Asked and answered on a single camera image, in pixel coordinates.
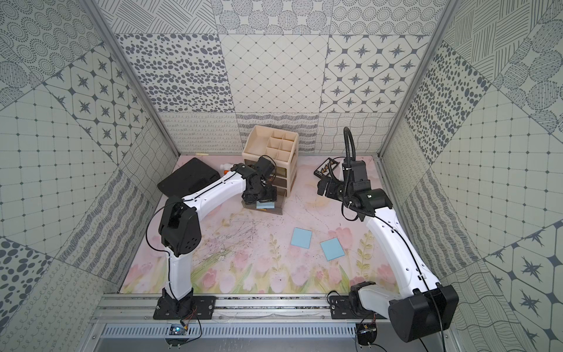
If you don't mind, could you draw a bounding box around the blue sticky note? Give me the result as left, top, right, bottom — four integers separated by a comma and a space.
320, 238, 345, 261
290, 227, 312, 249
256, 202, 276, 210

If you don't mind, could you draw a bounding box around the beige drawer organizer cabinet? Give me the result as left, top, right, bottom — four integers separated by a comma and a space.
242, 126, 299, 190

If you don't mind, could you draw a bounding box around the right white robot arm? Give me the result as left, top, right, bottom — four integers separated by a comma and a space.
318, 176, 459, 343

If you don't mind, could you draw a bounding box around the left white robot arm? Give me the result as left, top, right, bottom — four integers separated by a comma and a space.
158, 157, 277, 303

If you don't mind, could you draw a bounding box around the black flat case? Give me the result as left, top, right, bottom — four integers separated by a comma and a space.
158, 158, 221, 198

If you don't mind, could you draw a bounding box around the small green circuit board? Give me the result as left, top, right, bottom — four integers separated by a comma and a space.
169, 324, 187, 336

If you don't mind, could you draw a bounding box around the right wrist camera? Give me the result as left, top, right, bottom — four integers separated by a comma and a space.
343, 159, 371, 195

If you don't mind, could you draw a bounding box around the black battery holder with wires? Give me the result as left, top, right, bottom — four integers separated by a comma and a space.
314, 158, 340, 179

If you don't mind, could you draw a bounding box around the white valve orange handle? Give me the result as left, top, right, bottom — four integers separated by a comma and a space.
220, 163, 234, 174

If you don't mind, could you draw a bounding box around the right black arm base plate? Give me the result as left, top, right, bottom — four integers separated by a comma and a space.
326, 295, 385, 320

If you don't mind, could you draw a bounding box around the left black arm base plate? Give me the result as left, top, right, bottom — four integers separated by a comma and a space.
152, 293, 217, 321

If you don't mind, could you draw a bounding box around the aluminium mounting rail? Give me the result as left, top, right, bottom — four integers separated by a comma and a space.
89, 293, 397, 324

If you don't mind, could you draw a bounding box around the white slotted cable duct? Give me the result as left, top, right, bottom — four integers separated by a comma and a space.
101, 322, 356, 340

